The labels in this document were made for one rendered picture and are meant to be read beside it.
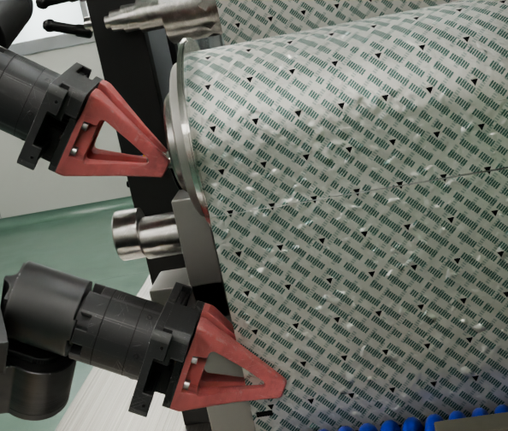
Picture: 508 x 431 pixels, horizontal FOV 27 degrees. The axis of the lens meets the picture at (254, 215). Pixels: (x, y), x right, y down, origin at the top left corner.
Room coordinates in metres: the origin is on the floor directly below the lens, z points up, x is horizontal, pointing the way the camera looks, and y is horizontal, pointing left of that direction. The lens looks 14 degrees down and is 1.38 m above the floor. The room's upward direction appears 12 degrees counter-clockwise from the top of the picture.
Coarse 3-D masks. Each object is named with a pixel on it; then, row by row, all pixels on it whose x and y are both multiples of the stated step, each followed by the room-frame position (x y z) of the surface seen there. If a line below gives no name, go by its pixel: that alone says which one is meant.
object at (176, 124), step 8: (176, 80) 0.75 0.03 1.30; (176, 88) 0.75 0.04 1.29; (176, 96) 0.74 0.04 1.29; (176, 104) 0.74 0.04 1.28; (176, 112) 0.74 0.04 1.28; (176, 120) 0.73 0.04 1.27; (176, 128) 0.73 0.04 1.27; (176, 136) 0.73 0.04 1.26; (176, 144) 0.73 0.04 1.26; (184, 144) 0.73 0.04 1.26; (184, 152) 0.73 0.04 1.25; (184, 160) 0.73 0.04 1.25; (184, 168) 0.73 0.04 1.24; (184, 176) 0.73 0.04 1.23; (192, 184) 0.73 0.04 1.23; (192, 192) 0.74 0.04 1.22; (192, 200) 0.74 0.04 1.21; (200, 208) 0.75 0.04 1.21
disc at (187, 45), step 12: (180, 48) 0.76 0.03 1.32; (192, 48) 0.79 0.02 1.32; (180, 60) 0.74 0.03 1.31; (180, 72) 0.74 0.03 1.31; (180, 84) 0.73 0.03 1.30; (180, 96) 0.72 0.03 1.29; (180, 108) 0.72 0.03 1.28; (180, 120) 0.72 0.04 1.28; (192, 144) 0.71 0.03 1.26; (192, 156) 0.71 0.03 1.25; (192, 168) 0.71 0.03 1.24; (204, 192) 0.72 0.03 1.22; (204, 204) 0.72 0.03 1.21; (204, 216) 0.73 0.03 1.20
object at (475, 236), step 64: (384, 192) 0.70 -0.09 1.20; (448, 192) 0.69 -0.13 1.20; (256, 256) 0.71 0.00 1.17; (320, 256) 0.71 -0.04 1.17; (384, 256) 0.70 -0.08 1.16; (448, 256) 0.70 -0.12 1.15; (256, 320) 0.72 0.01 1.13; (320, 320) 0.71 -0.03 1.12; (384, 320) 0.70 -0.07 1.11; (448, 320) 0.70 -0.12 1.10; (256, 384) 0.72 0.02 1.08; (320, 384) 0.71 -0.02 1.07; (384, 384) 0.71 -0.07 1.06; (448, 384) 0.70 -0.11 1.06
